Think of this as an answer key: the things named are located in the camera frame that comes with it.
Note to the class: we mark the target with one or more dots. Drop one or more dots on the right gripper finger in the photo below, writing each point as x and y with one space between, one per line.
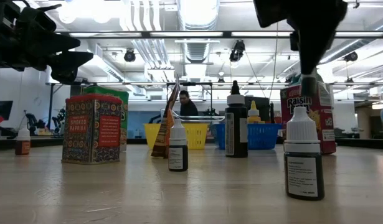
311 49

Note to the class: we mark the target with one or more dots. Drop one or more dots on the blue plastic basket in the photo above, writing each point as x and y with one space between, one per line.
262 137

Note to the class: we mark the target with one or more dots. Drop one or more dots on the seated person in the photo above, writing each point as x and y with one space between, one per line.
188 109

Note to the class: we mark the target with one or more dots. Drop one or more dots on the background black robot arm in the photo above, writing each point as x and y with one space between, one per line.
31 119

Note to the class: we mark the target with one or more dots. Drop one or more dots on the yellow plastic basket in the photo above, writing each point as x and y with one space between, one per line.
195 135

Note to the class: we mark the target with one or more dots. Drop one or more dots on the brown triangular snack packet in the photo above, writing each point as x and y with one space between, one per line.
163 137

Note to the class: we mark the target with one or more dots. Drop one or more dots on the silver ventilation duct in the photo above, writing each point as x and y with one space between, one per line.
197 18

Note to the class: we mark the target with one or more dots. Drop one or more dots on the red-lidded smoked paprika tin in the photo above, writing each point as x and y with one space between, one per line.
91 130

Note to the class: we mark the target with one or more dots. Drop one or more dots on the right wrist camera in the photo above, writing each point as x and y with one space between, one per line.
269 12

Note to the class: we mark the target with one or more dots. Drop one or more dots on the clear plastic bin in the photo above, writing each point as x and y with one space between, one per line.
197 118

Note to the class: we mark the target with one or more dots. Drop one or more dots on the small green cereal box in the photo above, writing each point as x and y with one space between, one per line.
116 93

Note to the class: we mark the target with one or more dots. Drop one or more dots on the black monitor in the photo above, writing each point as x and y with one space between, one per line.
263 109

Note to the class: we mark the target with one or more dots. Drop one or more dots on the Raisin Bran cereal box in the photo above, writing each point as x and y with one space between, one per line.
328 124

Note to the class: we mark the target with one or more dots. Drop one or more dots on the yellow squeeze bottle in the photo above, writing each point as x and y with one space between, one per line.
253 116

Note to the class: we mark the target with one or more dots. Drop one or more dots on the black wall screen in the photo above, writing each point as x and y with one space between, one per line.
1 109

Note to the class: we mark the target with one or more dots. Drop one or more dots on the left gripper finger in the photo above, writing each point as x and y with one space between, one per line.
69 59
54 42

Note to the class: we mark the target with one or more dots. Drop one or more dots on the black ceiling spotlight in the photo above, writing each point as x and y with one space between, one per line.
238 49
129 56
351 56

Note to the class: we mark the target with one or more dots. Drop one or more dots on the blue steel column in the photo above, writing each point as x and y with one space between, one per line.
50 105

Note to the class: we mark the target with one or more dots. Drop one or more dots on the brown white-capped dropper bottle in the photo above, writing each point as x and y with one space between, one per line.
23 146

